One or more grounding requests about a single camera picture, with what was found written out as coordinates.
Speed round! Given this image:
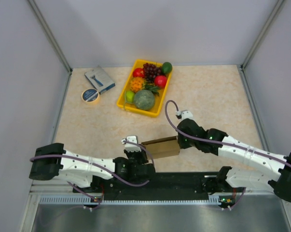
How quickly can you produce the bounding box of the red apple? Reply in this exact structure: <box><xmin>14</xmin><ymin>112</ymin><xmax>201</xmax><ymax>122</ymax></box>
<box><xmin>133</xmin><ymin>68</ymin><xmax>145</xmax><ymax>78</ymax></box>

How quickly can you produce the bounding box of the small green lime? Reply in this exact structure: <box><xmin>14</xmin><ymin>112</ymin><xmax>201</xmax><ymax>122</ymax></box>
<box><xmin>125</xmin><ymin>90</ymin><xmax>135</xmax><ymax>103</ymax></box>

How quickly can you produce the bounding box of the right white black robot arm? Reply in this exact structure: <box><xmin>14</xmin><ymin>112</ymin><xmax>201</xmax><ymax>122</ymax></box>
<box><xmin>177</xmin><ymin>118</ymin><xmax>291</xmax><ymax>203</ymax></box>

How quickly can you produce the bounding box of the yellow plastic tray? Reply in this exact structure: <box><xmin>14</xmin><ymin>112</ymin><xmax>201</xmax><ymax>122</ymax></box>
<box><xmin>117</xmin><ymin>59</ymin><xmax>172</xmax><ymax>117</ymax></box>

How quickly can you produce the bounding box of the blue razor package box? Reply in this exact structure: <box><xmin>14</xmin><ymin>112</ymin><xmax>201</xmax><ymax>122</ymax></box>
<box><xmin>84</xmin><ymin>66</ymin><xmax>115</xmax><ymax>94</ymax></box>

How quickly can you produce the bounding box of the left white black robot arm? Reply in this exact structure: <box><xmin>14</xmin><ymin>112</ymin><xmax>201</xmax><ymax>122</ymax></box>
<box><xmin>29</xmin><ymin>143</ymin><xmax>155</xmax><ymax>192</ymax></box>

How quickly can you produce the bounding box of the aluminium front rail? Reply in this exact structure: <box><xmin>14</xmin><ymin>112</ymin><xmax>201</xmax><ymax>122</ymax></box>
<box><xmin>29</xmin><ymin>174</ymin><xmax>291</xmax><ymax>205</ymax></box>

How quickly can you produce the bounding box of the left aluminium frame post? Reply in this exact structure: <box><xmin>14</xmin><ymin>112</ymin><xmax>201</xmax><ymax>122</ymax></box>
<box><xmin>26</xmin><ymin>0</ymin><xmax>72</xmax><ymax>74</ymax></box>

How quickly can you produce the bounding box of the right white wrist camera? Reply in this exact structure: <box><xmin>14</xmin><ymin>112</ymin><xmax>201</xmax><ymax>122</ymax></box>
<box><xmin>176</xmin><ymin>110</ymin><xmax>194</xmax><ymax>121</ymax></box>

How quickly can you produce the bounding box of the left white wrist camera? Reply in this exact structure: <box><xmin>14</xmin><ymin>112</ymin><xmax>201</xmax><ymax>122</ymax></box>
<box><xmin>121</xmin><ymin>135</ymin><xmax>141</xmax><ymax>152</ymax></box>

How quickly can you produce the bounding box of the orange pineapple with leaves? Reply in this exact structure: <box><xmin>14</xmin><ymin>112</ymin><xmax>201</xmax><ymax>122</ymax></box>
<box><xmin>130</xmin><ymin>77</ymin><xmax>160</xmax><ymax>96</ymax></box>

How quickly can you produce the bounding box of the brown cardboard box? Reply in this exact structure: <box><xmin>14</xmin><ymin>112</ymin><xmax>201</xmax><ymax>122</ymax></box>
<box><xmin>141</xmin><ymin>136</ymin><xmax>180</xmax><ymax>160</ymax></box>

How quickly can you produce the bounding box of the green avocado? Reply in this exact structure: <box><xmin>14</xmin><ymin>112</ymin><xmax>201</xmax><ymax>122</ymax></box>
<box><xmin>161</xmin><ymin>62</ymin><xmax>173</xmax><ymax>75</ymax></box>

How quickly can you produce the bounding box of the aluminium frame post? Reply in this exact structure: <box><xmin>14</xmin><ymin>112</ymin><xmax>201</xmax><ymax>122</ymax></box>
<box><xmin>26</xmin><ymin>0</ymin><xmax>72</xmax><ymax>74</ymax></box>
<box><xmin>240</xmin><ymin>0</ymin><xmax>287</xmax><ymax>71</ymax></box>

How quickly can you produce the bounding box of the green round melon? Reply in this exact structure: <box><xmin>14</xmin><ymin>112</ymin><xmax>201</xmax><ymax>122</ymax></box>
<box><xmin>133</xmin><ymin>89</ymin><xmax>155</xmax><ymax>111</ymax></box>

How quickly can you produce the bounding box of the dark purple grape bunch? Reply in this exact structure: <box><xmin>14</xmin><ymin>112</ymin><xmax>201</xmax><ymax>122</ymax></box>
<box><xmin>143</xmin><ymin>63</ymin><xmax>162</xmax><ymax>83</ymax></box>

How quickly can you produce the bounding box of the red pomegranate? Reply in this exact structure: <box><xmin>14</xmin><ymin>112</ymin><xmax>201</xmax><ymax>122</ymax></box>
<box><xmin>154</xmin><ymin>75</ymin><xmax>167</xmax><ymax>89</ymax></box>

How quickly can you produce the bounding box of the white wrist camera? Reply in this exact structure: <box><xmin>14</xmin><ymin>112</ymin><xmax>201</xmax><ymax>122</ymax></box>
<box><xmin>121</xmin><ymin>135</ymin><xmax>141</xmax><ymax>152</ymax></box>
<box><xmin>176</xmin><ymin>110</ymin><xmax>194</xmax><ymax>121</ymax></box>

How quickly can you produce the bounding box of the right aluminium frame post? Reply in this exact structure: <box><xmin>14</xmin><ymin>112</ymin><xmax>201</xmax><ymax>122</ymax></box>
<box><xmin>240</xmin><ymin>0</ymin><xmax>287</xmax><ymax>71</ymax></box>

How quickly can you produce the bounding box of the beige masking tape roll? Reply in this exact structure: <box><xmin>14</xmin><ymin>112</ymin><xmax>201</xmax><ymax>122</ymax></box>
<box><xmin>81</xmin><ymin>88</ymin><xmax>100</xmax><ymax>105</ymax></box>

